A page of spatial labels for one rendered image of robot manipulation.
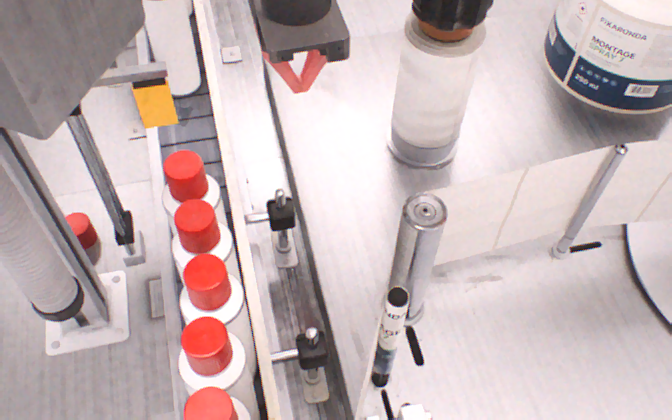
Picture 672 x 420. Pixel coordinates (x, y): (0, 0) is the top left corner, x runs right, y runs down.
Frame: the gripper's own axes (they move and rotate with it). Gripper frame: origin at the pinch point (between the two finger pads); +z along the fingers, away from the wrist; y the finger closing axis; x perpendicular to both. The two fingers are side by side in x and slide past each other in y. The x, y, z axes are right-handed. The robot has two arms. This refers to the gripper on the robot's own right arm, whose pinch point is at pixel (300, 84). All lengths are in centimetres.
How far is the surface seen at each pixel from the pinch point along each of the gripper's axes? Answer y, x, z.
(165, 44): 20.9, 12.0, 10.8
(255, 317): -13.5, 8.2, 17.2
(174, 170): -7.1, 12.3, 0.0
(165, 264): -8.3, 15.6, 12.3
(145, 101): -0.4, 13.6, -1.6
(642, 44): 5.8, -41.6, 9.6
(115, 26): -15.3, 12.0, -21.8
